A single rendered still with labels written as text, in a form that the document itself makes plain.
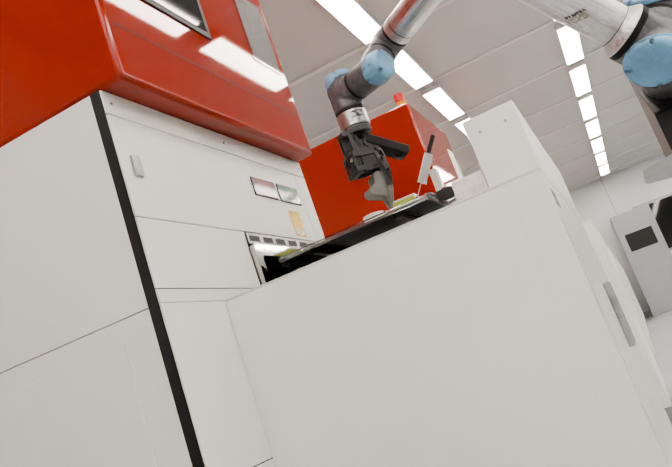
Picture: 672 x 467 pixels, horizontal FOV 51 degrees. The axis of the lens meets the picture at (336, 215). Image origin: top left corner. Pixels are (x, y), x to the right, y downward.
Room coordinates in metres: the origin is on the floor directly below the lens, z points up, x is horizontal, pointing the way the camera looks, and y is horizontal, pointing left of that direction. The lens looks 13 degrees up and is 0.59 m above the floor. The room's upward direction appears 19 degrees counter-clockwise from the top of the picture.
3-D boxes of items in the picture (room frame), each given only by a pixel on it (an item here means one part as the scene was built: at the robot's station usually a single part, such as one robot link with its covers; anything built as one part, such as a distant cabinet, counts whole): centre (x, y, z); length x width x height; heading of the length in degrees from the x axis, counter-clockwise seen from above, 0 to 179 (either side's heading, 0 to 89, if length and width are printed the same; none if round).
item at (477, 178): (1.42, -0.29, 0.89); 0.08 x 0.03 x 0.03; 71
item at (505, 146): (1.46, -0.40, 0.89); 0.55 x 0.09 x 0.14; 161
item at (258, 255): (1.70, 0.12, 0.89); 0.44 x 0.02 x 0.10; 161
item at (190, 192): (1.54, 0.19, 1.02); 0.81 x 0.03 x 0.40; 161
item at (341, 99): (1.66, -0.12, 1.26); 0.09 x 0.08 x 0.11; 45
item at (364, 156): (1.66, -0.11, 1.10); 0.09 x 0.08 x 0.12; 112
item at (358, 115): (1.66, -0.12, 1.19); 0.08 x 0.08 x 0.05
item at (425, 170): (1.84, -0.27, 1.03); 0.06 x 0.04 x 0.13; 71
